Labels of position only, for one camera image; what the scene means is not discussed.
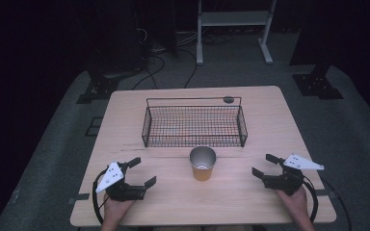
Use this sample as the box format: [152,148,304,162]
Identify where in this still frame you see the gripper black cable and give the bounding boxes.
[302,175,353,231]
[92,168,110,225]

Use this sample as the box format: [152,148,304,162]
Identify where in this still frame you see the black stand base plate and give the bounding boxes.
[75,76,120,105]
[292,72,345,100]

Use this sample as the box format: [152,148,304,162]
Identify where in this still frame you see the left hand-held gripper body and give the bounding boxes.
[94,161,147,203]

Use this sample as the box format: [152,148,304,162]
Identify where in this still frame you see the black wire basket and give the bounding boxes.
[141,96,249,148]

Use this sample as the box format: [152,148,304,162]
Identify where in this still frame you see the white metal table frame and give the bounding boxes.
[196,0,278,66]

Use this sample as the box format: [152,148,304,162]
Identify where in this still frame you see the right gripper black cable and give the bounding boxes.
[302,175,353,231]

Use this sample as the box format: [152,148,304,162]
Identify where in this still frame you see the black floor cables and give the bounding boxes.
[131,28,235,90]

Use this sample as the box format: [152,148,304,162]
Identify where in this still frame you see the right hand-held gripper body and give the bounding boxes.
[261,153,325,197]

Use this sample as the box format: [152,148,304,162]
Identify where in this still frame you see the person's right hand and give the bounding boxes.
[277,186,310,222]

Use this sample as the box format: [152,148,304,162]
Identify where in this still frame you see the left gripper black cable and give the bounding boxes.
[92,168,110,225]

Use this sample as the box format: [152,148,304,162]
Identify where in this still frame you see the person's left hand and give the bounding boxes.
[102,192,137,227]

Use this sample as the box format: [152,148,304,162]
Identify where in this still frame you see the orange cup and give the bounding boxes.
[189,145,218,183]

